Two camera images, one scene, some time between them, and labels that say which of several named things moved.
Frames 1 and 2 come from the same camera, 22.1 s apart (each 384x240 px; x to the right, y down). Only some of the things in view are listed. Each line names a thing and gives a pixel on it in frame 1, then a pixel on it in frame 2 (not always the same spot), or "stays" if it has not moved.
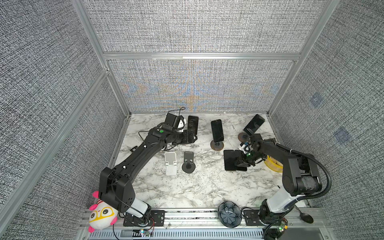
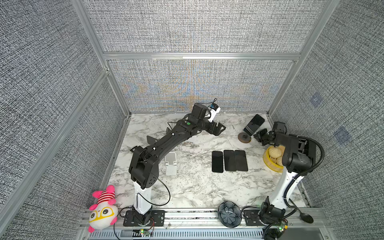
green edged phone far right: (254, 125) stays
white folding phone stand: (171, 163) stays
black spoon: (306, 217) stays
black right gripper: (243, 162) → (258, 135)
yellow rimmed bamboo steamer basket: (273, 164) stays
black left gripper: (185, 138) → (217, 131)
